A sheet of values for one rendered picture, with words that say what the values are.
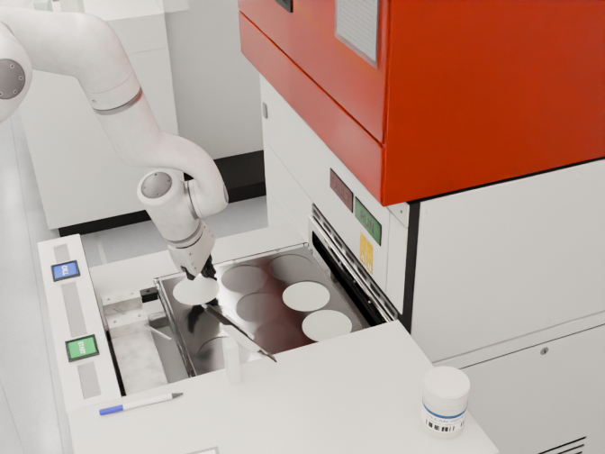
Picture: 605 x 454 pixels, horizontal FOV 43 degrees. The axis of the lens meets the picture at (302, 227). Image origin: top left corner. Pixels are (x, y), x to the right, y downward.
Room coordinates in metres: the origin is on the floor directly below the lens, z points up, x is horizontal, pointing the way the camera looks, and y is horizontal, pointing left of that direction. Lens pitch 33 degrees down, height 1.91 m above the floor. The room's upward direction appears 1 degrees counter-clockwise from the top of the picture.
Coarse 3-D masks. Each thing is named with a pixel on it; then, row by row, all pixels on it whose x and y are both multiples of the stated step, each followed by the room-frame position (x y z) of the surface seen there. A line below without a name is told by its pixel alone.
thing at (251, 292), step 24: (240, 264) 1.40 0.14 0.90; (264, 264) 1.40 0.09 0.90; (288, 264) 1.40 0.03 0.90; (312, 264) 1.39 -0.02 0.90; (168, 288) 1.31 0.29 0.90; (240, 288) 1.31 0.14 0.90; (264, 288) 1.31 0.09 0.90; (192, 312) 1.23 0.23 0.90; (240, 312) 1.23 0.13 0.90; (264, 312) 1.23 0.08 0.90; (288, 312) 1.23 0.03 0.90; (312, 312) 1.22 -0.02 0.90; (192, 336) 1.16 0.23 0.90; (216, 336) 1.16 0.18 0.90; (264, 336) 1.15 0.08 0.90; (288, 336) 1.15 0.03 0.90; (192, 360) 1.09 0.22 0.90; (216, 360) 1.09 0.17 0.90; (240, 360) 1.08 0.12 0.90
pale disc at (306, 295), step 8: (288, 288) 1.30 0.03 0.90; (296, 288) 1.30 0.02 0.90; (304, 288) 1.30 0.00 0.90; (312, 288) 1.30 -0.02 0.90; (320, 288) 1.30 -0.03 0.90; (288, 296) 1.28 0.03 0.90; (296, 296) 1.27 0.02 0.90; (304, 296) 1.27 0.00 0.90; (312, 296) 1.27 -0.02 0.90; (320, 296) 1.27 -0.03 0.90; (328, 296) 1.27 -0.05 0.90; (288, 304) 1.25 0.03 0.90; (296, 304) 1.25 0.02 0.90; (304, 304) 1.25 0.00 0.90; (312, 304) 1.25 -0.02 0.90; (320, 304) 1.25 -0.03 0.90
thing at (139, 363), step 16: (128, 336) 1.18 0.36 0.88; (144, 336) 1.18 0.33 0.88; (128, 352) 1.14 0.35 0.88; (144, 352) 1.14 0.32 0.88; (128, 368) 1.09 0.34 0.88; (144, 368) 1.09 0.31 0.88; (160, 368) 1.09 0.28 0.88; (128, 384) 1.05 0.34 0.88; (144, 384) 1.05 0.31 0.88; (160, 384) 1.05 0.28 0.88
